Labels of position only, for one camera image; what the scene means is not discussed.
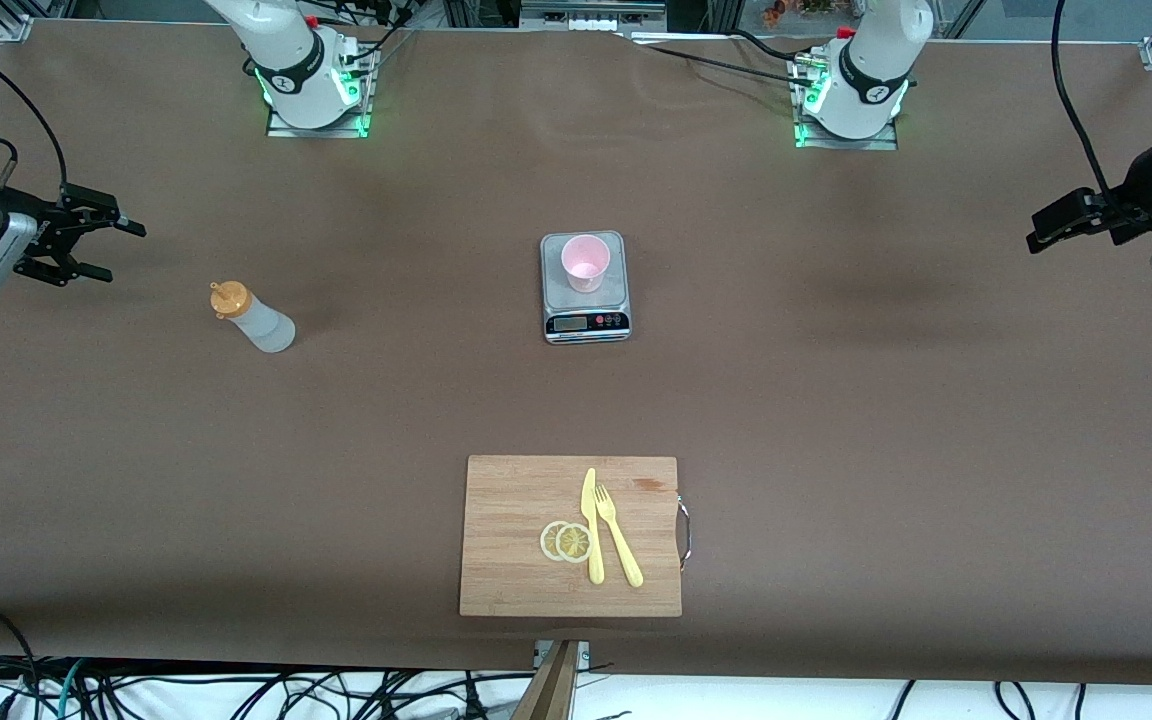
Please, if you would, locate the translucent sauce bottle orange cap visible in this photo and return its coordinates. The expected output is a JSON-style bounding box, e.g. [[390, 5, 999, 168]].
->
[[210, 281, 297, 354]]

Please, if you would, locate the pink plastic cup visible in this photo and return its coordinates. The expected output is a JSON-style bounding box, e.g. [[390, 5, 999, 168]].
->
[[560, 233, 613, 294]]

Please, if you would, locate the silver digital kitchen scale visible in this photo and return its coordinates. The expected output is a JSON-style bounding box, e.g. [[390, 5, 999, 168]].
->
[[539, 231, 633, 345]]

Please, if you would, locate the white power strip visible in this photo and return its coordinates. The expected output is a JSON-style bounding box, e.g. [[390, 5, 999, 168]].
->
[[521, 8, 667, 37]]

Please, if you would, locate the wooden cutting board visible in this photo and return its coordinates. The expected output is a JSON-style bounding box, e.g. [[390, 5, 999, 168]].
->
[[458, 455, 693, 618]]

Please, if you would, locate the yellow plastic fork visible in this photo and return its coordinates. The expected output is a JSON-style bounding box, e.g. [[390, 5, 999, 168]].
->
[[594, 484, 645, 589]]

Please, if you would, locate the yellow plastic knife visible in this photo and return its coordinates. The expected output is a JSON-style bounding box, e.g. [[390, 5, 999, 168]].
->
[[580, 467, 606, 585]]

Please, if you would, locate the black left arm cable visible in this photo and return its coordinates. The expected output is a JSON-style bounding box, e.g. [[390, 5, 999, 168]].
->
[[1049, 0, 1137, 201]]

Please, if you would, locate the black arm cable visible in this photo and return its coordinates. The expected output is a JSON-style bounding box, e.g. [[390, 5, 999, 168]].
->
[[0, 40, 70, 196], [1049, 0, 1137, 201]]

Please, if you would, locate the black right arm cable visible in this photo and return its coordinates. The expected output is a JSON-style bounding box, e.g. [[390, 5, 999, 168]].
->
[[0, 40, 70, 196]]

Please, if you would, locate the black base cable bundle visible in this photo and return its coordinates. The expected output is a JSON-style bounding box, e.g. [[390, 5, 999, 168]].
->
[[331, 0, 422, 76]]

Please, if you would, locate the short black table cable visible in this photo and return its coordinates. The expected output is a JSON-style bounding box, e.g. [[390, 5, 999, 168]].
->
[[729, 28, 809, 67]]

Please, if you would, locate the long black table cable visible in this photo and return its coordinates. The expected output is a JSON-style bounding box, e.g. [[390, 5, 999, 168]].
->
[[626, 40, 822, 91]]

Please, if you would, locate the teal floor cable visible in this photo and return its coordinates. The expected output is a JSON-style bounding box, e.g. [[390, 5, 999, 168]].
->
[[54, 658, 89, 720]]

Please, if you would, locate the wooden post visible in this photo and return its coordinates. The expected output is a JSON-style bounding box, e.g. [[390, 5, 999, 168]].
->
[[511, 640, 582, 720]]

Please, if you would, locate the small metal bracket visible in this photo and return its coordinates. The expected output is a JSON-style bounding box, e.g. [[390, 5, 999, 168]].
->
[[534, 640, 592, 669]]

